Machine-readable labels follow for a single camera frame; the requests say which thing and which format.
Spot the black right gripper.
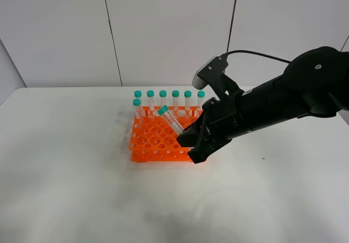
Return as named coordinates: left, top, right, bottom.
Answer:
left=177, top=90, right=245, bottom=163

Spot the clear tube with teal cap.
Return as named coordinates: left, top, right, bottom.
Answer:
left=157, top=105, right=184, bottom=136

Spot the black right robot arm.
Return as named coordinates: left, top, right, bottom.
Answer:
left=177, top=46, right=348, bottom=147

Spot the orange test tube rack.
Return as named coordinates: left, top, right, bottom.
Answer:
left=129, top=106, right=191, bottom=162

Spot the racked tube teal cap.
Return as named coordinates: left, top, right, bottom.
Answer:
left=184, top=90, right=192, bottom=116
left=159, top=90, right=167, bottom=107
left=172, top=90, right=179, bottom=113
left=196, top=90, right=205, bottom=111
left=134, top=90, right=145, bottom=118
left=147, top=90, right=155, bottom=111

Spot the racked tube front row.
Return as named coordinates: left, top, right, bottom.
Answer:
left=133, top=98, right=143, bottom=124

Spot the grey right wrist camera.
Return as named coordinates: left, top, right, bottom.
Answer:
left=192, top=56, right=228, bottom=90

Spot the black right camera cable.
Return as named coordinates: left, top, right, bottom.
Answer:
left=221, top=50, right=292, bottom=64

